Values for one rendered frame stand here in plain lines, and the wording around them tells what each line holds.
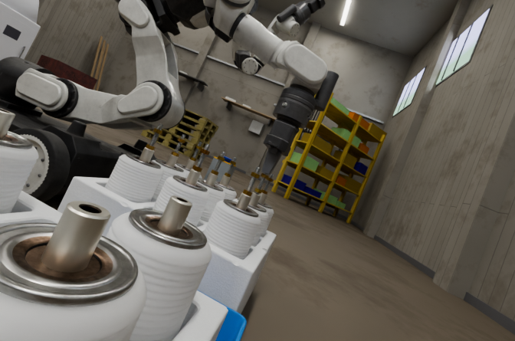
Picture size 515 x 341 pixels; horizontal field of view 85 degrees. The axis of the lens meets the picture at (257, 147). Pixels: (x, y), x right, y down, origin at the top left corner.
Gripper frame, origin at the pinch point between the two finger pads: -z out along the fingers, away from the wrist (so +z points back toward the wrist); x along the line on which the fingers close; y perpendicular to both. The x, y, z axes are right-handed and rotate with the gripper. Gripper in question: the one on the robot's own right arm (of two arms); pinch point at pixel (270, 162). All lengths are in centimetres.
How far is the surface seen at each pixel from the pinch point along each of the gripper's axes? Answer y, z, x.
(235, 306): -7.2, -24.6, -19.4
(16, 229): 3, -11, -54
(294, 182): 14, 2, 537
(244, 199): -0.1, -9.3, -12.8
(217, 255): -1.0, -18.9, -19.4
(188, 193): 9.6, -12.4, -15.9
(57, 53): 842, 69, 637
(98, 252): 0, -11, -51
